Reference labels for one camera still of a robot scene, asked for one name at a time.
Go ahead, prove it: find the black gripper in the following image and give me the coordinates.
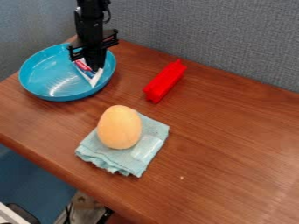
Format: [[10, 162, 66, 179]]
[[67, 7, 118, 72]]

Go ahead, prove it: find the white toothpaste tube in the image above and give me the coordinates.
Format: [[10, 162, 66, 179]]
[[72, 59, 103, 87]]

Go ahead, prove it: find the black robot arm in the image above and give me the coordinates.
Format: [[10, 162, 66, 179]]
[[67, 0, 119, 72]]

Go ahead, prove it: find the blue plate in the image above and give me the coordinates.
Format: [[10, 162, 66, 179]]
[[19, 44, 118, 102]]

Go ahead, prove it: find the red plastic block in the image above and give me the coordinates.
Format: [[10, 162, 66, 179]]
[[143, 59, 187, 103]]

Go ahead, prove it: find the orange egg-shaped sponge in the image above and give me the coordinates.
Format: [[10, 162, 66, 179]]
[[98, 105, 143, 150]]

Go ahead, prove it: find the light blue folded cloth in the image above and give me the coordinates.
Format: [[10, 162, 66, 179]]
[[75, 114, 170, 178]]

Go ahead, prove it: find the dark object at corner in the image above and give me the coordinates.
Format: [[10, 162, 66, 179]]
[[0, 202, 42, 224]]

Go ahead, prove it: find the table leg frame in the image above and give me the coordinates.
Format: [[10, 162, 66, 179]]
[[54, 191, 114, 224]]

